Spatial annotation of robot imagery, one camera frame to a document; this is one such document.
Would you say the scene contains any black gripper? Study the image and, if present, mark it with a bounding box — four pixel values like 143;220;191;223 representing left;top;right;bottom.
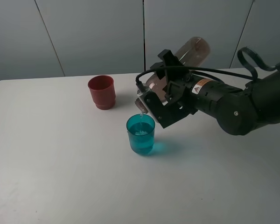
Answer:
157;49;224;117

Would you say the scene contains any brown transparent plastic bottle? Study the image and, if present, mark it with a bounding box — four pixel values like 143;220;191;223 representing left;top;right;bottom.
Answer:
145;37;210;103

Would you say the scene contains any teal transparent plastic cup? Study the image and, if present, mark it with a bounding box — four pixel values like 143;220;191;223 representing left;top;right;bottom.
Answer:
126;114;155;156

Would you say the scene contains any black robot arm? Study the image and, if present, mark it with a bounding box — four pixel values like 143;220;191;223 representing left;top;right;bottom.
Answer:
158;47;280;135

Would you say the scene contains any red plastic cup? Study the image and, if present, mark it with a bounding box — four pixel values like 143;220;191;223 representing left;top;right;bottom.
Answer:
88;75;116;110

